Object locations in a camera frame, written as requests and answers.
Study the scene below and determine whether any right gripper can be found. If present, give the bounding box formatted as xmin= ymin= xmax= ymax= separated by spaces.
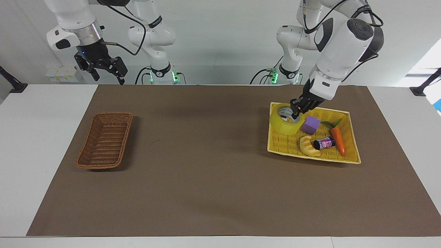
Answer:
xmin=74 ymin=39 xmax=129 ymax=85

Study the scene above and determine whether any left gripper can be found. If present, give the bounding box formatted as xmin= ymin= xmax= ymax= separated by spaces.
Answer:
xmin=300 ymin=79 xmax=325 ymax=105

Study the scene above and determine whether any yellow tape roll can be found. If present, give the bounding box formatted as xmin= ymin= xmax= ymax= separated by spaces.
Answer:
xmin=270 ymin=103 xmax=306 ymax=135

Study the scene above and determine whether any yellow woven basket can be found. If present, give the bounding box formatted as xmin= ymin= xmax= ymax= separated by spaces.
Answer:
xmin=267 ymin=102 xmax=361 ymax=165

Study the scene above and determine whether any brown wicker basket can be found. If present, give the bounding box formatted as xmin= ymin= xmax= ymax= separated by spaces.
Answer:
xmin=75 ymin=112 xmax=133 ymax=170

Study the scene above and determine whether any purple cube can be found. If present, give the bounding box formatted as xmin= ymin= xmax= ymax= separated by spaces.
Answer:
xmin=301 ymin=116 xmax=321 ymax=135

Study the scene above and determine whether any small black purple can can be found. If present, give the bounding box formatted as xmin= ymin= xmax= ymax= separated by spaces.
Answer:
xmin=313 ymin=136 xmax=336 ymax=151

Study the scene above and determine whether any toy croissant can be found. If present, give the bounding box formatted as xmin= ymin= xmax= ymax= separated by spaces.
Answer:
xmin=299 ymin=135 xmax=321 ymax=158

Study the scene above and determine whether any orange toy carrot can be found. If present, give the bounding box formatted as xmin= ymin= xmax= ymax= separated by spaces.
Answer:
xmin=322 ymin=119 xmax=346 ymax=157

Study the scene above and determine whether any black stand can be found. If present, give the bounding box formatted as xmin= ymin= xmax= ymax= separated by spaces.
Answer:
xmin=409 ymin=68 xmax=441 ymax=97
xmin=0 ymin=65 xmax=28 ymax=94

